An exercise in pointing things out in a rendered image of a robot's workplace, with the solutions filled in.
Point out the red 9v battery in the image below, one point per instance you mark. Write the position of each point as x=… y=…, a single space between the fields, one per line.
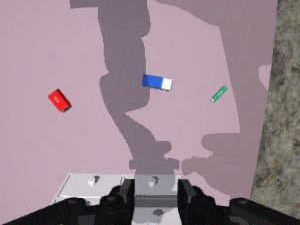
x=59 y=100

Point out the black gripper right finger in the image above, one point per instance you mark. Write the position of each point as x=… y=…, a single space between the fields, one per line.
x=195 y=208

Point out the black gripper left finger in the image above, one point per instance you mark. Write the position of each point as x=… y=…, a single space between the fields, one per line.
x=73 y=210

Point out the white chest of drawers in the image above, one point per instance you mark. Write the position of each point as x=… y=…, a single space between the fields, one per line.
x=123 y=177

